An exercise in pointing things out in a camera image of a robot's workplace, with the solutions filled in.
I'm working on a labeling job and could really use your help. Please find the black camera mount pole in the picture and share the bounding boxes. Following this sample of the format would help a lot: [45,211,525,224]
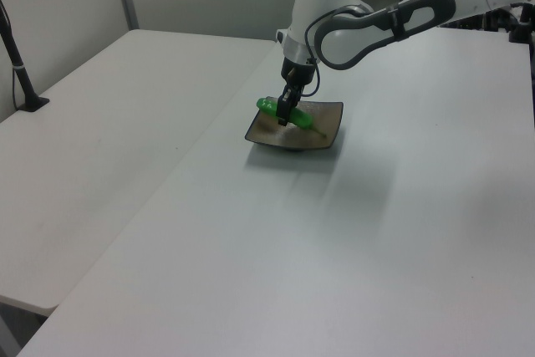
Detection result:
[0,0,51,114]

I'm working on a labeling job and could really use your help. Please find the square brown ceramic plate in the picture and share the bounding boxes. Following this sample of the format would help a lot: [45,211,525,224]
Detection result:
[244,95,345,154]

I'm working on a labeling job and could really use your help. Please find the black clamp stand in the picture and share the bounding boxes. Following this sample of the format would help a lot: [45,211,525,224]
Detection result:
[507,0,535,45]

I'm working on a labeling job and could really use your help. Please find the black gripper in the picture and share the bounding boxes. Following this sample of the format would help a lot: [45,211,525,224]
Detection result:
[276,55,316,127]

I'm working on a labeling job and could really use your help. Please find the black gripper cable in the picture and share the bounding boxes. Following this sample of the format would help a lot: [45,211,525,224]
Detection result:
[303,4,373,97]

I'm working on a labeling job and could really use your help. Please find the green chili pepper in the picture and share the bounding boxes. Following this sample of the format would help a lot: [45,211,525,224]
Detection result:
[255,96,329,139]

